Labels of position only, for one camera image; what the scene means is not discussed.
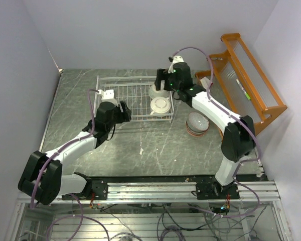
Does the green patterned bowl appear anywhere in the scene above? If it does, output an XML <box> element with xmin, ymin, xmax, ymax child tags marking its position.
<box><xmin>148</xmin><ymin>84</ymin><xmax>169</xmax><ymax>99</ymax></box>

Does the white wire dish rack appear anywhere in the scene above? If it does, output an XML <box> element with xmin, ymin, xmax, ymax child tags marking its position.
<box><xmin>97</xmin><ymin>76</ymin><xmax>175</xmax><ymax>122</ymax></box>

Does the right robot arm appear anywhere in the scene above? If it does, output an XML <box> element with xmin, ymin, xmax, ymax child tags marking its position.
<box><xmin>155</xmin><ymin>62</ymin><xmax>256</xmax><ymax>199</ymax></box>

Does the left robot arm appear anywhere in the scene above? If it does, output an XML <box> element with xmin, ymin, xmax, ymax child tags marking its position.
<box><xmin>18</xmin><ymin>101</ymin><xmax>131</xmax><ymax>205</ymax></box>

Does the orange wooden shelf rack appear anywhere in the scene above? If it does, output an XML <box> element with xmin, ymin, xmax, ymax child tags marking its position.
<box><xmin>210</xmin><ymin>33</ymin><xmax>287</xmax><ymax>135</ymax></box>

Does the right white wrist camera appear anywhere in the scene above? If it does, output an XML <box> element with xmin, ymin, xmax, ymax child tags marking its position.
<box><xmin>168</xmin><ymin>55</ymin><xmax>184</xmax><ymax>73</ymax></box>

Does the grey blue bowl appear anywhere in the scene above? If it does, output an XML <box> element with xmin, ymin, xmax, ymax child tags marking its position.
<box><xmin>186</xmin><ymin>112</ymin><xmax>210</xmax><ymax>133</ymax></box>

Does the aluminium mounting rail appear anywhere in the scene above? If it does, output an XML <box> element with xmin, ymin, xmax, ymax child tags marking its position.
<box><xmin>17</xmin><ymin>181</ymin><xmax>279</xmax><ymax>204</ymax></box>

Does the white red small box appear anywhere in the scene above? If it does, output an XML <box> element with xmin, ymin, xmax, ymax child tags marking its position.
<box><xmin>200</xmin><ymin>77</ymin><xmax>211</xmax><ymax>88</ymax></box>

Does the beige patterned bowl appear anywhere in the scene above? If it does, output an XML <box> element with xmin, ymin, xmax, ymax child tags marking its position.
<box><xmin>186</xmin><ymin>126</ymin><xmax>207</xmax><ymax>137</ymax></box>

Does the marker pen on shelf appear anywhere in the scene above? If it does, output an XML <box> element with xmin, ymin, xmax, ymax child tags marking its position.
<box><xmin>236</xmin><ymin>79</ymin><xmax>251</xmax><ymax>100</ymax></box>

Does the white handled bowl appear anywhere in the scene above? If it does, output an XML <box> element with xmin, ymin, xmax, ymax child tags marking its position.
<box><xmin>150</xmin><ymin>97</ymin><xmax>171</xmax><ymax>114</ymax></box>

